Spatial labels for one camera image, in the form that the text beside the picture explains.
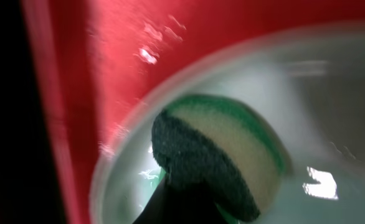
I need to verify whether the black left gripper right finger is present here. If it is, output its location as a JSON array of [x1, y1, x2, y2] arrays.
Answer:
[[188, 189, 227, 224]]

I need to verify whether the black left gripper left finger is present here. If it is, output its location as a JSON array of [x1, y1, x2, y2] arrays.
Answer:
[[132, 180, 189, 224]]

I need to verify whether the green yellow scrub sponge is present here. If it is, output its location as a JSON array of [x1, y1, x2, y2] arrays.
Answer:
[[151, 95, 291, 223]]

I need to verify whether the red plastic tray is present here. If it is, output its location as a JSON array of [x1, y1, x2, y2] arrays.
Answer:
[[22, 0, 365, 223]]

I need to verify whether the black basin with green water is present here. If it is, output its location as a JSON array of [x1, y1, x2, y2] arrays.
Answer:
[[0, 0, 66, 223]]

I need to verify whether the white plate near right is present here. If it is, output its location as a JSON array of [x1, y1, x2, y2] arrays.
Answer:
[[90, 23, 365, 223]]

